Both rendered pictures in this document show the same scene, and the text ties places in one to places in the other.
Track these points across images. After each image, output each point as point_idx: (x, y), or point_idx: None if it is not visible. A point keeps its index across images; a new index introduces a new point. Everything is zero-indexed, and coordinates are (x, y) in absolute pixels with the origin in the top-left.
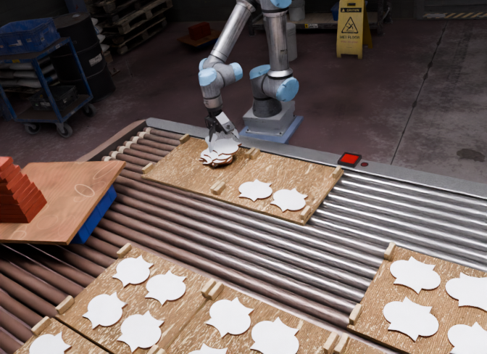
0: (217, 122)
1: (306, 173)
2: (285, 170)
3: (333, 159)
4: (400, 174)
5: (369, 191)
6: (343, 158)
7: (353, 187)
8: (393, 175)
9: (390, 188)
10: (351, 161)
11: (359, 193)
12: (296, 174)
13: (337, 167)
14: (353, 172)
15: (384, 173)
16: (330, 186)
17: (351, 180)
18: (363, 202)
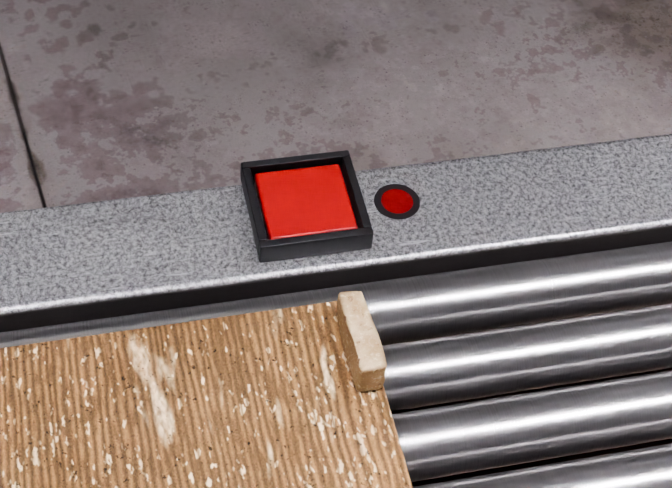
0: None
1: (173, 434)
2: (5, 482)
3: (206, 241)
4: (612, 193)
5: (572, 374)
6: (271, 212)
7: (475, 386)
8: (592, 217)
9: (641, 297)
10: (335, 213)
11: (561, 420)
12: (107, 476)
13: (348, 309)
14: (396, 282)
15: (538, 216)
16: (402, 460)
17: (448, 350)
18: (646, 479)
